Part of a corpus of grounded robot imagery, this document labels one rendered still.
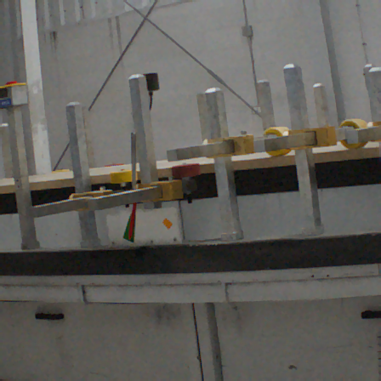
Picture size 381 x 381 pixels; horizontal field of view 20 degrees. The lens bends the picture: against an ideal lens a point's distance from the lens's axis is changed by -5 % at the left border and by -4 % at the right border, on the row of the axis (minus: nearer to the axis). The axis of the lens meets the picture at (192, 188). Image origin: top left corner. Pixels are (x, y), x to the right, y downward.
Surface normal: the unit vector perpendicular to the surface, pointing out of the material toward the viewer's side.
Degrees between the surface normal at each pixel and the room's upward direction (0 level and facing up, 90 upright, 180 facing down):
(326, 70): 90
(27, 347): 90
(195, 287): 90
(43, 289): 90
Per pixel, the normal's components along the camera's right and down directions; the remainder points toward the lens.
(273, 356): -0.58, 0.12
